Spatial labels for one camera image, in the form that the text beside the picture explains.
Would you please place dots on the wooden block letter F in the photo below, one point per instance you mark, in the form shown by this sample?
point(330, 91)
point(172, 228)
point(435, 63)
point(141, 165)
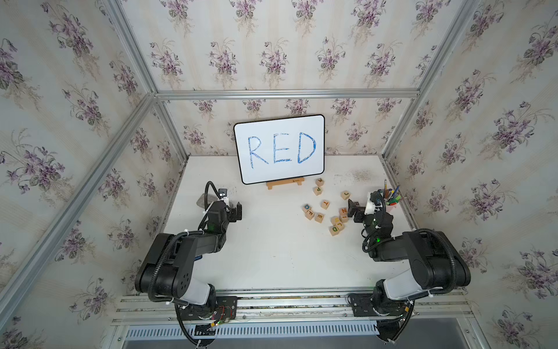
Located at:
point(309, 214)

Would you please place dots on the grey whiteboard eraser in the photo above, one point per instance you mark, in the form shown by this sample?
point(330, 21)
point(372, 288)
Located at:
point(202, 200)

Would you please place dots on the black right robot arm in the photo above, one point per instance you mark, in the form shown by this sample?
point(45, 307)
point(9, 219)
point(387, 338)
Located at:
point(435, 268)

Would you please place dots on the wooden block letter T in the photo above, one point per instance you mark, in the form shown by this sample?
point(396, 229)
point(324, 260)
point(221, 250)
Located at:
point(325, 204)

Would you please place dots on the wooden whiteboard stand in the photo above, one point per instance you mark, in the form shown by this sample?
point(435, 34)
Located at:
point(297, 180)

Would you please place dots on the coloured pens in cup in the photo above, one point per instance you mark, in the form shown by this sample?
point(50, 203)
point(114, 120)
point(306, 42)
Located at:
point(394, 191)

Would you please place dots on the whiteboard with RED written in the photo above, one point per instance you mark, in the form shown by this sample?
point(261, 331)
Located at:
point(280, 149)

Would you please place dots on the wooden block letter D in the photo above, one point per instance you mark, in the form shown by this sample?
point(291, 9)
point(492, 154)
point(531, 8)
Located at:
point(334, 230)

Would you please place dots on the pink pen cup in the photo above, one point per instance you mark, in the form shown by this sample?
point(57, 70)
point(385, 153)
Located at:
point(389, 202)

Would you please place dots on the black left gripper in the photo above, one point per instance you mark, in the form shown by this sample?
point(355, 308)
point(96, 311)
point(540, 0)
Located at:
point(234, 214)

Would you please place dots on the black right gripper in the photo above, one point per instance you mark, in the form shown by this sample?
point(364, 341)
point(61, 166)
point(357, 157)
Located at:
point(353, 211)

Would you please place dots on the wooden block letter I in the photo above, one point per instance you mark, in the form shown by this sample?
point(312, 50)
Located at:
point(344, 217)

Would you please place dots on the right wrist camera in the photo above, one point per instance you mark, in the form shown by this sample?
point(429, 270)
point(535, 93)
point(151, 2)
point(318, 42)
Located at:
point(374, 203)

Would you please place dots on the wooden block letter E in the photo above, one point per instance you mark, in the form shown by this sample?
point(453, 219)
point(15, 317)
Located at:
point(319, 217)

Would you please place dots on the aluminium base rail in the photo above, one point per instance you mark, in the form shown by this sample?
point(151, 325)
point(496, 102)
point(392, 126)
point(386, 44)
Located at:
point(280, 305)

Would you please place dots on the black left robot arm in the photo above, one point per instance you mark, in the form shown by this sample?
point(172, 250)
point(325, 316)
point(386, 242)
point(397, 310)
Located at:
point(166, 273)

